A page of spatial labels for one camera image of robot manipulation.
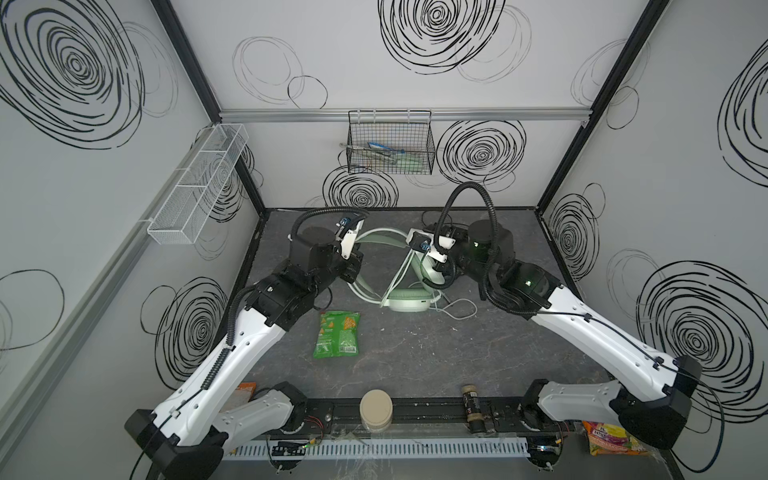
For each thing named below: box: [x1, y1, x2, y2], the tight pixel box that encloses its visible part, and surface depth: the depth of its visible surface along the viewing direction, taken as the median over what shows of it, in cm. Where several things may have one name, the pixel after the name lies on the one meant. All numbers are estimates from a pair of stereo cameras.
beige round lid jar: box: [359, 389, 393, 433], surface depth 71 cm
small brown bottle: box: [461, 384, 487, 434], surface depth 74 cm
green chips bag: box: [313, 311, 360, 359], surface depth 86 cm
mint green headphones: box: [347, 228, 445, 312], surface depth 64 cm
